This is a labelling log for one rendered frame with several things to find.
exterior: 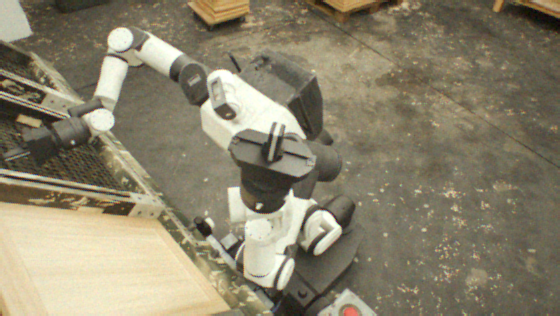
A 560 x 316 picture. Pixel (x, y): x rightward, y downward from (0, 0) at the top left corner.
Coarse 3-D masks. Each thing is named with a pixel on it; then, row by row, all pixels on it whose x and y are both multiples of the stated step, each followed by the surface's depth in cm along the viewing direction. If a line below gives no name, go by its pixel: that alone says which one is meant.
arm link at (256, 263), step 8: (248, 248) 75; (256, 248) 73; (264, 248) 73; (272, 248) 75; (240, 256) 85; (248, 256) 76; (256, 256) 75; (264, 256) 75; (272, 256) 77; (280, 256) 85; (240, 264) 83; (248, 264) 78; (256, 264) 76; (264, 264) 77; (272, 264) 79; (280, 264) 83; (240, 272) 86; (248, 272) 79; (256, 272) 78; (264, 272) 79; (272, 272) 81; (256, 280) 81; (264, 280) 81; (272, 280) 83
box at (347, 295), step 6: (342, 294) 104; (348, 294) 103; (354, 294) 104; (336, 300) 102; (342, 300) 102; (348, 300) 102; (354, 300) 102; (360, 300) 102; (330, 306) 101; (336, 306) 101; (360, 306) 101; (366, 306) 101; (324, 312) 100; (330, 312) 100; (336, 312) 100; (342, 312) 100; (366, 312) 100; (372, 312) 100
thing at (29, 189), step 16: (0, 176) 83; (16, 176) 86; (32, 176) 90; (0, 192) 81; (16, 192) 84; (32, 192) 87; (48, 192) 90; (64, 192) 93; (80, 192) 97; (96, 192) 105; (112, 192) 109; (128, 192) 116; (64, 208) 96; (112, 208) 108; (128, 208) 112; (144, 208) 117; (160, 208) 123
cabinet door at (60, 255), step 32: (0, 224) 76; (32, 224) 83; (64, 224) 90; (96, 224) 99; (128, 224) 110; (160, 224) 123; (0, 256) 69; (32, 256) 74; (64, 256) 80; (96, 256) 87; (128, 256) 96; (160, 256) 106; (0, 288) 63; (32, 288) 67; (64, 288) 72; (96, 288) 78; (128, 288) 84; (160, 288) 92; (192, 288) 101
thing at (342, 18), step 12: (312, 0) 436; (324, 0) 415; (336, 0) 398; (348, 0) 390; (360, 0) 400; (372, 0) 411; (384, 0) 424; (396, 0) 441; (324, 12) 426; (336, 12) 409; (348, 12) 402; (372, 12) 425
